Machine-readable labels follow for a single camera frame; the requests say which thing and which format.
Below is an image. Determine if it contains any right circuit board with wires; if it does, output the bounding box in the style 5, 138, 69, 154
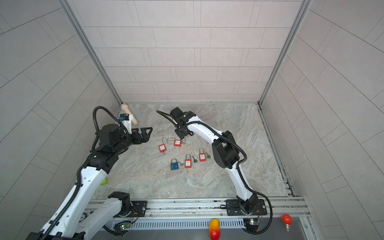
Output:
243, 219, 261, 234

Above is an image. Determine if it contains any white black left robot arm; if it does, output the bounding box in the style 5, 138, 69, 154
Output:
27, 104, 153, 240

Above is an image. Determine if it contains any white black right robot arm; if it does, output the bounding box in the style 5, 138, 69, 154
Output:
157, 107, 273, 235

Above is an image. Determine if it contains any left circuit board with wires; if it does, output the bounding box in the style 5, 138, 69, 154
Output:
114, 221, 132, 234

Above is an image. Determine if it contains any red padlock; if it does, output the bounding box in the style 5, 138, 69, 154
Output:
167, 137, 188, 147
159, 138, 167, 154
184, 154, 192, 169
199, 148, 207, 162

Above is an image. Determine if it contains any red light bulb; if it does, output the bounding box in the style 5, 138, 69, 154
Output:
282, 214, 293, 232

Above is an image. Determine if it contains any metal base rail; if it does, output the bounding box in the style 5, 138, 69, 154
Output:
105, 197, 310, 230

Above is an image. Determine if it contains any small green cube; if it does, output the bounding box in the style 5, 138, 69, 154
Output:
100, 178, 108, 186

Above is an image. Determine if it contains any blue padlock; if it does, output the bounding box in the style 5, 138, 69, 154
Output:
170, 158, 179, 171

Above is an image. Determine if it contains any circuit board with wires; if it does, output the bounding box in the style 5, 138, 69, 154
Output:
114, 221, 132, 234
243, 219, 261, 234

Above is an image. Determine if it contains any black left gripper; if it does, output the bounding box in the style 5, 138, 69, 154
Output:
111, 126, 153, 156

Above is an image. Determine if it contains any red yellow toy fruit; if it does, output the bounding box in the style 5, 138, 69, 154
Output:
209, 219, 221, 240

